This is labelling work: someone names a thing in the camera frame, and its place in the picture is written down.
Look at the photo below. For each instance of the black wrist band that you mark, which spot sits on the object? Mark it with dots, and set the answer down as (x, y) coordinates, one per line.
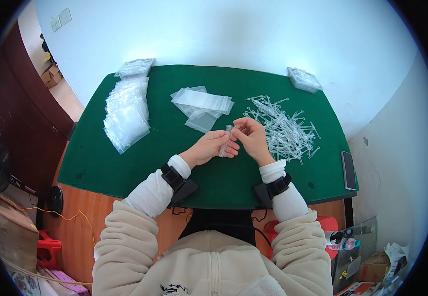
(178, 185)
(271, 188)

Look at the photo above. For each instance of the pile of empty zip bags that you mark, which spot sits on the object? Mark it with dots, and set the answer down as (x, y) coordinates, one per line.
(202, 107)

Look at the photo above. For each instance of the cardboard box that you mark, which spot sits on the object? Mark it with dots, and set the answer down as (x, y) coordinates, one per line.
(51, 76)

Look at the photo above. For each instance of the large brown carton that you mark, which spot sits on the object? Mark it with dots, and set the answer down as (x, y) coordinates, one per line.
(10, 233)

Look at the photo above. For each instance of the red plastic stool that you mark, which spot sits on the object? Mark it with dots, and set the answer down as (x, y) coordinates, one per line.
(48, 249)
(324, 229)

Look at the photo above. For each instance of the person's legs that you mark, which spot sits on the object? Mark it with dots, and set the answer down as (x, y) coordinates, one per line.
(217, 225)

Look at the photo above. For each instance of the heap of boxes and bags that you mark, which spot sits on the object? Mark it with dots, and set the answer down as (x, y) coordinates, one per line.
(369, 266)

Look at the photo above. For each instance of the small clear zip bag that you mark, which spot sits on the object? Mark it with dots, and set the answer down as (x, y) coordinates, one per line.
(225, 142)

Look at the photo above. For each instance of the black smartphone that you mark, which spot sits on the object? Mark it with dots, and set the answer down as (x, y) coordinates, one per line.
(348, 170)

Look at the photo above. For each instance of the pile of clear plastic sticks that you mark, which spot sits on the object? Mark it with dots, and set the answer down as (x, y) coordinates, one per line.
(284, 129)

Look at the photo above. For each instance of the white wall switch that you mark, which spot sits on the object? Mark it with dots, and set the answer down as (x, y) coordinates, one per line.
(60, 19)

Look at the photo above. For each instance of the brown wooden cabinet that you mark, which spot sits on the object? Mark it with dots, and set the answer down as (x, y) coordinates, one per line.
(21, 111)

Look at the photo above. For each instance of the stack of filled zip bags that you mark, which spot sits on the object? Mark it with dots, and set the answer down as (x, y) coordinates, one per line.
(127, 114)

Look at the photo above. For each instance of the bundle of clear bags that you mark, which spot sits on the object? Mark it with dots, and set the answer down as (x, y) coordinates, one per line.
(135, 67)
(304, 80)

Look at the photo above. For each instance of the plastic water bottle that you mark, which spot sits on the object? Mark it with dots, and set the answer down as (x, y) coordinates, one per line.
(343, 244)

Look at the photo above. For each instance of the green table mat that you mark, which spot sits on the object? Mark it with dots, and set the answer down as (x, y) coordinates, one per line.
(206, 177)

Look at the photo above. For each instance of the person's right hand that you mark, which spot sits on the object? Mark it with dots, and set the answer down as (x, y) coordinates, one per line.
(253, 138)

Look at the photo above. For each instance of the person's left hand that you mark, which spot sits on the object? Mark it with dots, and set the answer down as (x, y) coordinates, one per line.
(209, 147)

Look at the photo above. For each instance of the person's body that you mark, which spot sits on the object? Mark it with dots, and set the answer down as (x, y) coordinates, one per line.
(214, 259)

